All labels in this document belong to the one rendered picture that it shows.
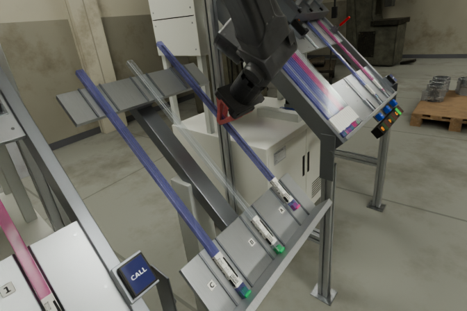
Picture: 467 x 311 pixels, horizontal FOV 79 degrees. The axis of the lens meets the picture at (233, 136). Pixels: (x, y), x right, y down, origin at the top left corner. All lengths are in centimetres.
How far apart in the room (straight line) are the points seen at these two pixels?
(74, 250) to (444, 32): 723
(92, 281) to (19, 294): 9
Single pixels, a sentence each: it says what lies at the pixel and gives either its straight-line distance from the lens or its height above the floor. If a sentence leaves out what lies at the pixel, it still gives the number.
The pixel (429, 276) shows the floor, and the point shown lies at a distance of 165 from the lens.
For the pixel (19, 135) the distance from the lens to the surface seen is 62.
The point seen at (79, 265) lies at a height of 81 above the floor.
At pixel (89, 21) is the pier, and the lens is 364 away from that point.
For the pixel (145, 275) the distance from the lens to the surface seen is 50.
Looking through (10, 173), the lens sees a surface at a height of 79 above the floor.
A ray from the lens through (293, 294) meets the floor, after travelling 144.
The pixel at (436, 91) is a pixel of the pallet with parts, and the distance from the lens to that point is 365.
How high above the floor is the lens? 114
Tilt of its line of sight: 22 degrees down
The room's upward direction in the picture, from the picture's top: 6 degrees counter-clockwise
